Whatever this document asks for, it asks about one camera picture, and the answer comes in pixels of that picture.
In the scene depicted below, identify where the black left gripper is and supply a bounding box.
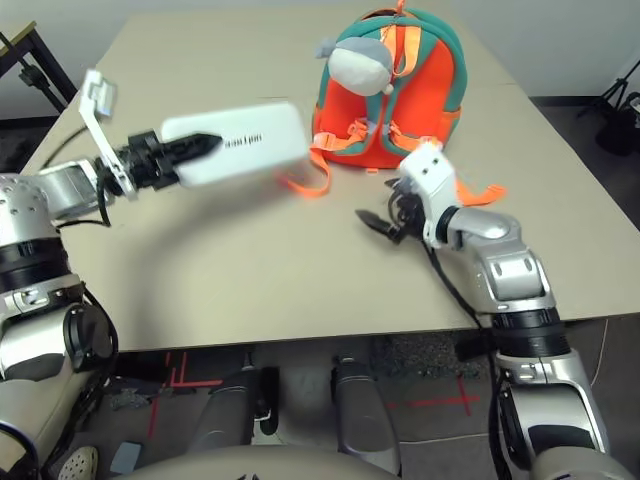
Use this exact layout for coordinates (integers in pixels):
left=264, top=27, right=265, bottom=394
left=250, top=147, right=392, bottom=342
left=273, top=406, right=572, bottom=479
left=119, top=130, right=224, bottom=191

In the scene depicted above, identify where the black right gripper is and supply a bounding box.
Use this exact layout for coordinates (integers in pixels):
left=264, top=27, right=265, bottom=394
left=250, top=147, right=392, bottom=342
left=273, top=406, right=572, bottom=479
left=354, top=187, right=426, bottom=245

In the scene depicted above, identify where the white plastic pencil case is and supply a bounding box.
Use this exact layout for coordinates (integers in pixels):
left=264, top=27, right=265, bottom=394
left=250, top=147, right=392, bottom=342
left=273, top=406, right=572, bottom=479
left=160, top=101, right=309, bottom=189

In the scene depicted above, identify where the orange and teal backpack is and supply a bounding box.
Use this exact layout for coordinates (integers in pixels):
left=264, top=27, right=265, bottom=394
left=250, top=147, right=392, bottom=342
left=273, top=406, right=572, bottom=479
left=287, top=0, right=507, bottom=201

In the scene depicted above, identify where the grey plush shark toy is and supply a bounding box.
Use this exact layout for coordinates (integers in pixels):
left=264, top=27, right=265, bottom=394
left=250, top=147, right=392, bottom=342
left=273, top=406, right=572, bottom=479
left=313, top=37, right=397, bottom=99

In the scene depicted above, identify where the grey right robot leg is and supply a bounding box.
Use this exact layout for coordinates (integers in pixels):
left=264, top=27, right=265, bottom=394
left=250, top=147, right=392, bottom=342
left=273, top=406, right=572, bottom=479
left=329, top=352, right=404, bottom=476

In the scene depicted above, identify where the grey robot leg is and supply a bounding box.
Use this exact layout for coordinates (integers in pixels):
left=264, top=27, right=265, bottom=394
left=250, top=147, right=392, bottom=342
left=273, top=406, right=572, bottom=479
left=189, top=367, right=281, bottom=454
left=329, top=352, right=404, bottom=476

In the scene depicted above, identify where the grey left robot leg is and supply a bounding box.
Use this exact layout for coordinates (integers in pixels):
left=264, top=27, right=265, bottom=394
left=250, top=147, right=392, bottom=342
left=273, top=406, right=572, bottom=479
left=189, top=367, right=281, bottom=454

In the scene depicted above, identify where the grey flat floor pad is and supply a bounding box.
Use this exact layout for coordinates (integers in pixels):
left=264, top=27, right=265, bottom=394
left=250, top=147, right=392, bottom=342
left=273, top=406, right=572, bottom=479
left=109, top=440, right=144, bottom=474

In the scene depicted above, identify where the white perforated shoe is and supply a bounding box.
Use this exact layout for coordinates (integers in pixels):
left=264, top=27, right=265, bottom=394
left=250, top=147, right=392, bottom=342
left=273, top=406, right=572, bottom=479
left=59, top=446, right=100, bottom=480

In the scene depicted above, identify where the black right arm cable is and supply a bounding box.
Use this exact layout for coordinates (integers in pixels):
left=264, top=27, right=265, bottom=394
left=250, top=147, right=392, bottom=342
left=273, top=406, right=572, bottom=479
left=422, top=239, right=494, bottom=331

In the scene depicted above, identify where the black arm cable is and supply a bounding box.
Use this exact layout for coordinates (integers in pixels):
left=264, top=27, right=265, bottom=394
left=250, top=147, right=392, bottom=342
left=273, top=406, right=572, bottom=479
left=47, top=127, right=114, bottom=230
left=422, top=239, right=494, bottom=331

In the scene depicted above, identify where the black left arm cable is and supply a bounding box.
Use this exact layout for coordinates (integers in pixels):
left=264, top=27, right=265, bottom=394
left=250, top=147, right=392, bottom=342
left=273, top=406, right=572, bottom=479
left=47, top=127, right=114, bottom=230

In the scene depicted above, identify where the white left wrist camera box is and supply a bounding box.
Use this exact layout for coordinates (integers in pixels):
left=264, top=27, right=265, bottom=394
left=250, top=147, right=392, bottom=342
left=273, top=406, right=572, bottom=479
left=79, top=68, right=139, bottom=201

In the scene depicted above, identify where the black frame side table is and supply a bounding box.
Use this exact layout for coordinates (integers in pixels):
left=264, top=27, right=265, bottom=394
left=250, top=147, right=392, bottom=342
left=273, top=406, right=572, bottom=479
left=0, top=20, right=69, bottom=119

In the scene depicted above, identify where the black camera tripod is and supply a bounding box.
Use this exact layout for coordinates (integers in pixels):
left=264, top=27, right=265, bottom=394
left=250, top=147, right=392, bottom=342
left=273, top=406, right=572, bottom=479
left=577, top=49, right=640, bottom=156

